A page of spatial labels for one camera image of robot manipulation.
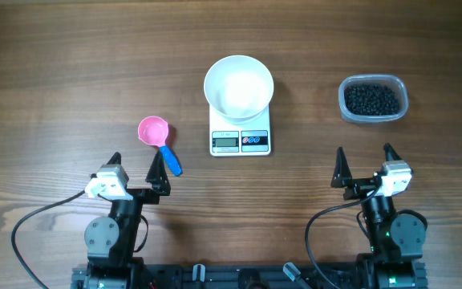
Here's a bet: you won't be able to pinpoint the pink scoop blue handle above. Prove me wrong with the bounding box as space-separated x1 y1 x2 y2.
137 116 183 177

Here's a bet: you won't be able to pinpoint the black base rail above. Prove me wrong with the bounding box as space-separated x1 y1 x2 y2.
71 260 429 289

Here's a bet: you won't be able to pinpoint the white digital kitchen scale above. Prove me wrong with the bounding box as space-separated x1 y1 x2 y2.
209 107 272 157

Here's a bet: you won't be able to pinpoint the left black camera cable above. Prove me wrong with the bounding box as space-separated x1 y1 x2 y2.
10 189 87 289

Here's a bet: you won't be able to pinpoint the clear plastic container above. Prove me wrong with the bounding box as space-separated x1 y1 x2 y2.
338 74 409 124

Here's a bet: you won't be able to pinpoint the white bowl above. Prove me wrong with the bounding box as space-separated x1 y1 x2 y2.
203 55 274 122

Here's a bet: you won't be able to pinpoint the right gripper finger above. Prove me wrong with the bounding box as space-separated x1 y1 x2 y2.
330 147 353 188
383 143 402 161

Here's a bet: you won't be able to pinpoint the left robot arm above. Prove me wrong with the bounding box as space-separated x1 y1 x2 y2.
71 152 171 289

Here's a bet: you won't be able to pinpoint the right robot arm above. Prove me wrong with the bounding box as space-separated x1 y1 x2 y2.
331 143 428 288

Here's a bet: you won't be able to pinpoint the black beans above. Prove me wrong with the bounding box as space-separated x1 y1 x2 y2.
344 83 400 116

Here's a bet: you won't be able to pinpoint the black camera cable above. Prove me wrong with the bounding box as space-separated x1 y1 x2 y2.
304 182 383 289
10 189 87 289

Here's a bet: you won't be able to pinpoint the right black camera cable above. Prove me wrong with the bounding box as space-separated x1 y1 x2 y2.
304 182 383 289

